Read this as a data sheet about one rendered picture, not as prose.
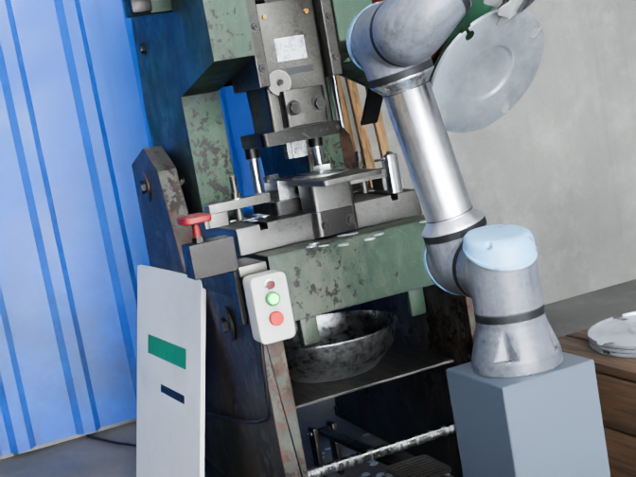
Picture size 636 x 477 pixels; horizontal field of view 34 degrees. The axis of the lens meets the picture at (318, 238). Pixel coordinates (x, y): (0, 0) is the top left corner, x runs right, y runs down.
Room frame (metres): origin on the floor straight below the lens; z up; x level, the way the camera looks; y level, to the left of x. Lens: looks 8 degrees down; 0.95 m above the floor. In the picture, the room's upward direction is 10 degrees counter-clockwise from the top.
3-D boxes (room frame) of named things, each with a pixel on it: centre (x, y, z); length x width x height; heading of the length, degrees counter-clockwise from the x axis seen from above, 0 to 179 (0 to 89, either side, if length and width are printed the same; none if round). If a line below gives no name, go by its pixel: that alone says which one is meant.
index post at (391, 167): (2.37, -0.19, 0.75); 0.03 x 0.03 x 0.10; 22
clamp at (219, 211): (2.36, 0.17, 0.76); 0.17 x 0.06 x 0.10; 112
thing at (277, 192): (2.42, 0.02, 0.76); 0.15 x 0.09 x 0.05; 112
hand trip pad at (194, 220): (2.09, 0.24, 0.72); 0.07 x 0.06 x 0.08; 22
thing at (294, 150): (2.41, 0.01, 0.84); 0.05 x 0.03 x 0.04; 112
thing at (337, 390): (2.43, 0.02, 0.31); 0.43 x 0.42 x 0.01; 112
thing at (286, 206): (2.43, 0.02, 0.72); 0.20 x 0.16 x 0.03; 112
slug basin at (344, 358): (2.42, 0.02, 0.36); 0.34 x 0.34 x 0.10
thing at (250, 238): (2.42, 0.02, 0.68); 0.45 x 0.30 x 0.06; 112
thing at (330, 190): (2.26, -0.05, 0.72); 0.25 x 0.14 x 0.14; 22
